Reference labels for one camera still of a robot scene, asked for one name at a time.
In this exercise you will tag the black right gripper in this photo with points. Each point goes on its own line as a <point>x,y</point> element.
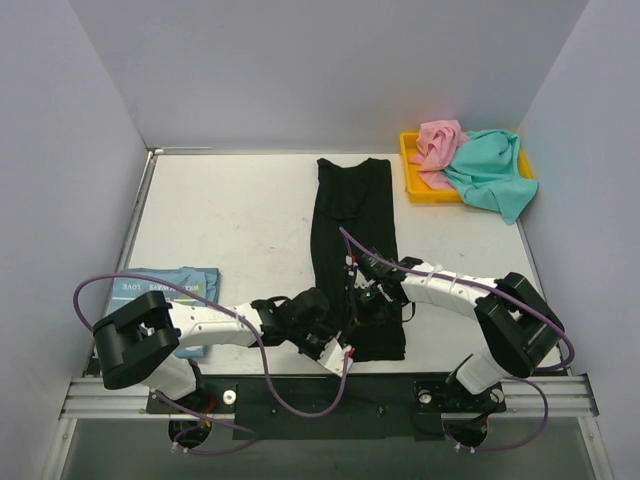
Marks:
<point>364,298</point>

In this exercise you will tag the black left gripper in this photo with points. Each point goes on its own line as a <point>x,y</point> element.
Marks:
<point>316,343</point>

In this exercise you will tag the black t shirt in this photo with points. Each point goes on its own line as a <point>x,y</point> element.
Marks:
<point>357,200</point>

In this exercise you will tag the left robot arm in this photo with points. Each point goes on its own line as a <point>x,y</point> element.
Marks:
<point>137,343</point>

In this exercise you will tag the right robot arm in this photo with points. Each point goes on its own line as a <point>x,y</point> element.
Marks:
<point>519,329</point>

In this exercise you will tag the yellow plastic bin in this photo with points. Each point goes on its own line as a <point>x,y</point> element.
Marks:
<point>419,192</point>

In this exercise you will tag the folded light blue t shirt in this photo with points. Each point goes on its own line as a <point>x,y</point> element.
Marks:
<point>204,282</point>

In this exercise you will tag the pink t shirt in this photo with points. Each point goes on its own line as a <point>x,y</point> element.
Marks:
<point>436,144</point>

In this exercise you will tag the teal t shirt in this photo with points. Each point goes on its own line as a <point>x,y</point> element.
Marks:
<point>485,173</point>

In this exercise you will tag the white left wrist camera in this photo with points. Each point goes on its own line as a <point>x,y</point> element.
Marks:
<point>336,358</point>

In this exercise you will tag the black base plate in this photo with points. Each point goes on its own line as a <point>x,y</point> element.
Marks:
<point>316,407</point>

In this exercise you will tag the aluminium front rail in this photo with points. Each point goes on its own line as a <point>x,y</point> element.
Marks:
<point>567,397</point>

